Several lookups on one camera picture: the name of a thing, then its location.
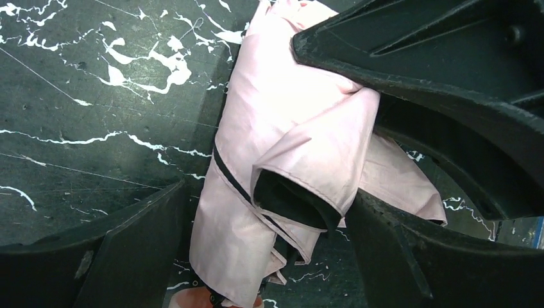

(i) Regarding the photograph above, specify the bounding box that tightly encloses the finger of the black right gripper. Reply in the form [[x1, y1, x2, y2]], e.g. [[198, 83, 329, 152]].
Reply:
[[292, 1, 543, 220]]

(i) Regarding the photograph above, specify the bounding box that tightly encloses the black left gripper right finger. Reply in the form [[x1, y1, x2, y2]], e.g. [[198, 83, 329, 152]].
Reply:
[[345, 191, 543, 307]]

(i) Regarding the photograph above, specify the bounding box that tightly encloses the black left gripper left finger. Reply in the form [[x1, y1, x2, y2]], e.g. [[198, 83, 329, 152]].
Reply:
[[1, 182, 188, 307]]

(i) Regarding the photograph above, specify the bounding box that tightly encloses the pink and black folding umbrella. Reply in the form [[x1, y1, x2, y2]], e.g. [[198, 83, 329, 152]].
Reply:
[[169, 1, 446, 307]]

